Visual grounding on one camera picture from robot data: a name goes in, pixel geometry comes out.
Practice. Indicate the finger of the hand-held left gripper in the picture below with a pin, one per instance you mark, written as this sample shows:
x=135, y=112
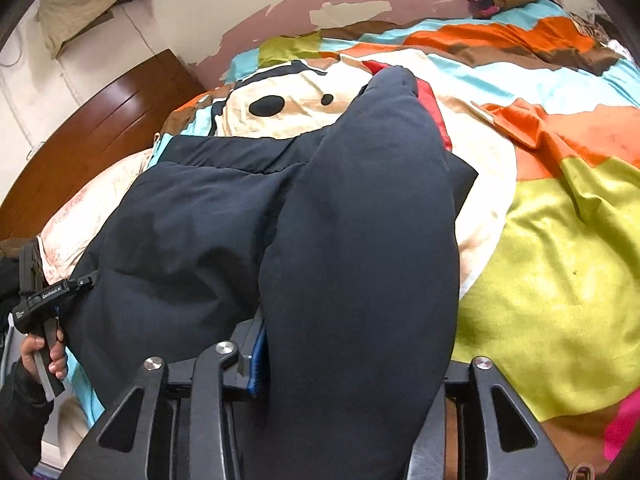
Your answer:
x=85, y=281

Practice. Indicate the colourful printed blanket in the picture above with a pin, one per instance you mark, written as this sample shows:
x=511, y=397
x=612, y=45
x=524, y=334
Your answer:
x=550, y=270

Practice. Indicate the khaki hanging cloth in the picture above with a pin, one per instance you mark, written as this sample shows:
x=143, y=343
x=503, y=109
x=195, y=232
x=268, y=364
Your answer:
x=85, y=5

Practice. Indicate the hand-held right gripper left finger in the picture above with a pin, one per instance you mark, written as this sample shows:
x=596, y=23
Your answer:
x=257, y=365

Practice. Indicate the person's left hand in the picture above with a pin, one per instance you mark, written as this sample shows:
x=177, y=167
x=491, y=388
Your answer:
x=32, y=355

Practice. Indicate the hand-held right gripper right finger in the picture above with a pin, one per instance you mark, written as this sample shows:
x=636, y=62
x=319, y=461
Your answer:
x=482, y=395

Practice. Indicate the dark navy padded jacket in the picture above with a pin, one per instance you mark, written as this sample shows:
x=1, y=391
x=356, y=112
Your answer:
x=350, y=235

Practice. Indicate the wooden headboard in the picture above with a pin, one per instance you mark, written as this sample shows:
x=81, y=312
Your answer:
x=100, y=125

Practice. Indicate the person's left forearm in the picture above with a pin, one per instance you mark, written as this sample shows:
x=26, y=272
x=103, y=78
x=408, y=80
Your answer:
x=22, y=420

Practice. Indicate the bright pink cloth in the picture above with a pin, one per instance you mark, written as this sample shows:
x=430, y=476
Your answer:
x=625, y=430

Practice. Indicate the white patterned pillow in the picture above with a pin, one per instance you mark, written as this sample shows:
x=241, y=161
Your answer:
x=85, y=210

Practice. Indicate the dark clothes pile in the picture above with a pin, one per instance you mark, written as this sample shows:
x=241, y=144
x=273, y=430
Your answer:
x=500, y=2

